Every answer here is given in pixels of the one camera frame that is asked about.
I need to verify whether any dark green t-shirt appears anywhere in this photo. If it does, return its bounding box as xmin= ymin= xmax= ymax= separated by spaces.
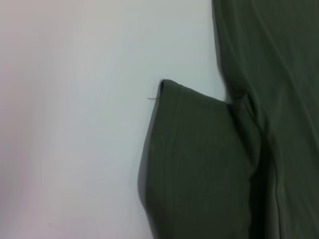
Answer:
xmin=137 ymin=0 xmax=319 ymax=239

